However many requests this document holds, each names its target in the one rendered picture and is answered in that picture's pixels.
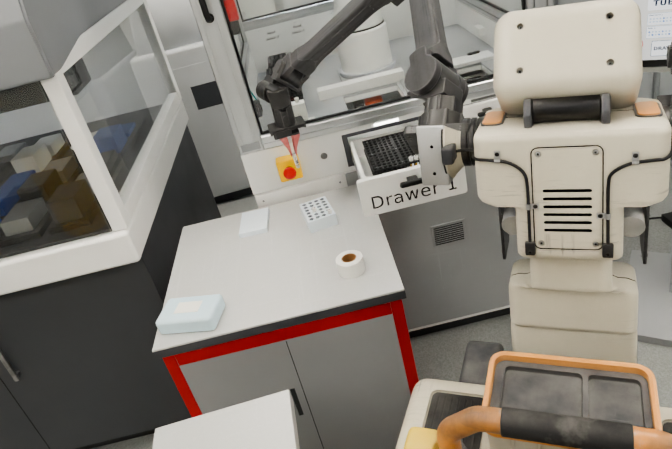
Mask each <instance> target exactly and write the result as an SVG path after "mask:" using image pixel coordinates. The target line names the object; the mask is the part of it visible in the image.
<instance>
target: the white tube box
mask: <svg viewBox="0 0 672 449"><path fill-rule="evenodd" d="M299 206H300V210H301V213H302V216H303V218H304V220H305V222H306V224H307V226H308V228H309V230H310V232H311V233H314V232H317V231H320V230H323V229H326V228H329V227H332V226H335V225H338V221H337V217H336V213H335V212H334V210H333V208H332V207H331V205H330V204H329V202H328V200H327V199H326V197H325V196H323V197H320V198H317V199H314V200H311V201H308V202H305V203H302V204H299ZM313 207H316V210H317V212H314V213H313V211H312V208H313ZM328 209H332V213H331V214H328V211H327V210H328Z"/></svg>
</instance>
